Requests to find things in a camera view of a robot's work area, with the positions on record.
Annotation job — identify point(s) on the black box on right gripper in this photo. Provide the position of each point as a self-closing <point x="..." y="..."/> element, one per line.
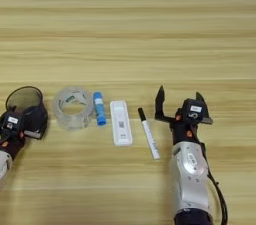
<point x="193" y="109"/>

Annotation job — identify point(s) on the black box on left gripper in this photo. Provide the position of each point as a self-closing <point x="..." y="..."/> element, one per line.
<point x="12" y="120"/>

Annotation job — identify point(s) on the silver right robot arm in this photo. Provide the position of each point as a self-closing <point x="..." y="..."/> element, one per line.
<point x="190" y="175"/>

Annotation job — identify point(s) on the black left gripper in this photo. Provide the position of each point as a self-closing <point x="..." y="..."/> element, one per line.
<point x="13" y="140"/>

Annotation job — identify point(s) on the white marker with black cap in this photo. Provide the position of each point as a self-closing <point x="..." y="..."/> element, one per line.
<point x="150" y="137"/>

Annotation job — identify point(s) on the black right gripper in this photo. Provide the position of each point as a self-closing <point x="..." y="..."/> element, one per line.
<point x="183" y="130"/>

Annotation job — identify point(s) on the black mesh pen cup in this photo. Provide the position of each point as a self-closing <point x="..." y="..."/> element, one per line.
<point x="25" y="97"/>

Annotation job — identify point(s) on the clear tape roll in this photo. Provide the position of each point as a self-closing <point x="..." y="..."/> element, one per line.
<point x="73" y="109"/>

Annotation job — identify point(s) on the blue glue stick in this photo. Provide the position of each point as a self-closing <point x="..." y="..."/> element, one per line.
<point x="100" y="109"/>

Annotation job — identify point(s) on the white rectangular plastic device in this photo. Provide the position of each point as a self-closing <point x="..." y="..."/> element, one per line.
<point x="121" y="125"/>

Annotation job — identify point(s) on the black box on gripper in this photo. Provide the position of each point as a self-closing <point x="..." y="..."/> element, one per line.
<point x="12" y="120"/>
<point x="193" y="109"/>

